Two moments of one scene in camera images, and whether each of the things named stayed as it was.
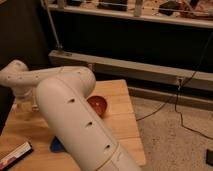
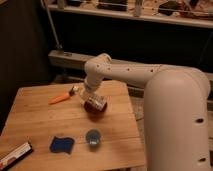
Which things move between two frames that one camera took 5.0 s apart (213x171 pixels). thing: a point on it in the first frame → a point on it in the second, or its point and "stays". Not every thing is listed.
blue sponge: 56,146 stays
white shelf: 194,13 stays
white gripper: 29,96 → 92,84
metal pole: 50,21 stays
